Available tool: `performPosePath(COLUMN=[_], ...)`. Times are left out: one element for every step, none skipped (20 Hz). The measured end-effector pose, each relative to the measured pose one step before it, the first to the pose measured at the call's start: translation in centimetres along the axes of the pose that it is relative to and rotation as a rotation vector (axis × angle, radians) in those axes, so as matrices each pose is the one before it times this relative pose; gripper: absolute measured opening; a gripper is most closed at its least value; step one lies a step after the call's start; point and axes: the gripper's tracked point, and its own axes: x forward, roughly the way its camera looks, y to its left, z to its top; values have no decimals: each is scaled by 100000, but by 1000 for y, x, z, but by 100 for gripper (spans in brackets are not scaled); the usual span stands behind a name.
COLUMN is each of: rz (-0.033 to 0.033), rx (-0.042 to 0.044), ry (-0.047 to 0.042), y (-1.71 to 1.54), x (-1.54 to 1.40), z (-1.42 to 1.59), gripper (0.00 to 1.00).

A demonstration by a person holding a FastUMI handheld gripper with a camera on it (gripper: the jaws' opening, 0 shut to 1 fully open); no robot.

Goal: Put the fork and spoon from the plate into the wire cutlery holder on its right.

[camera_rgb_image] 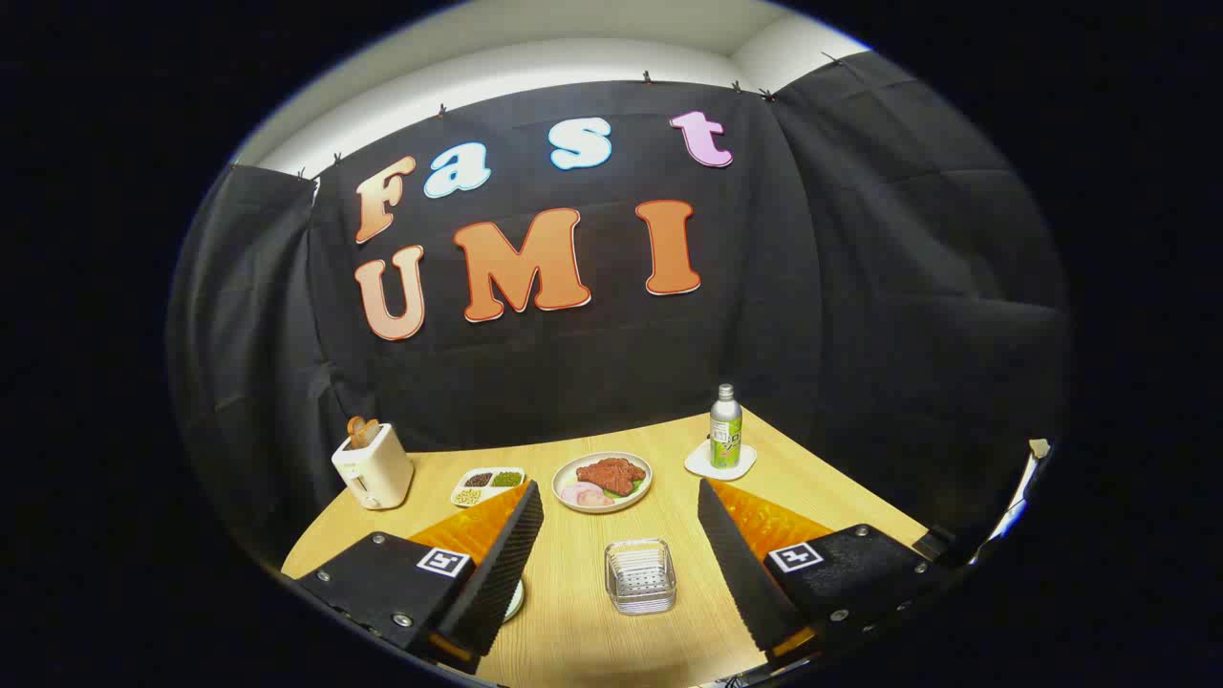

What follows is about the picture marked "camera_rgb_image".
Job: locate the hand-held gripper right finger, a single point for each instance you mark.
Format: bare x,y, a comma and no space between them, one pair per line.
740,564

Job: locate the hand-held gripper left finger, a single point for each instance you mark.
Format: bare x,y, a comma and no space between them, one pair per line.
497,564

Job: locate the light teal plate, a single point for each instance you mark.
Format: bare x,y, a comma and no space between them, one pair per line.
516,600

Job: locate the white divided dish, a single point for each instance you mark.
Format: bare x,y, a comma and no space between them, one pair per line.
497,493

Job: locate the yellow bean pile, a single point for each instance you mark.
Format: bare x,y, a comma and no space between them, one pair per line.
467,496

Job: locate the green bean pile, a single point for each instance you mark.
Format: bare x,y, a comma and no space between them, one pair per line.
506,479

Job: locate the dark bean pile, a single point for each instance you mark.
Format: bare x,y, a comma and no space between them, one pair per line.
478,479

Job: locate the metal drainer basket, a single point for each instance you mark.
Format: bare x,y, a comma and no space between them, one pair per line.
640,576

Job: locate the pale pink ham slice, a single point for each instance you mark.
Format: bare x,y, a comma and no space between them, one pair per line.
575,492

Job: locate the white square coaster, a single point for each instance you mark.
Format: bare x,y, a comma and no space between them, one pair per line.
699,462

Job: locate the white round dinner plate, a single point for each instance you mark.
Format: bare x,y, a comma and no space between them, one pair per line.
568,470

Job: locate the red ham slice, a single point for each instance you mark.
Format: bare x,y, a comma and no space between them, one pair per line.
597,500

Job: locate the green lettuce leaf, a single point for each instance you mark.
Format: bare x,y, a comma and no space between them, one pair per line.
636,486

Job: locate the silver green drink bottle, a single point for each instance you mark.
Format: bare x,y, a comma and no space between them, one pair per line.
725,435

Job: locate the brown steak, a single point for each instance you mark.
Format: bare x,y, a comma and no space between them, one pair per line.
611,474

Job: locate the cream white toaster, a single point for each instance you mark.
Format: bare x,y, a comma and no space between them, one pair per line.
377,473

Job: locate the brown toast slice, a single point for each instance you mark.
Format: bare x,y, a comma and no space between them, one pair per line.
361,432

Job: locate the black table bracket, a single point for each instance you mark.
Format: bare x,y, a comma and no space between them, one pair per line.
934,547

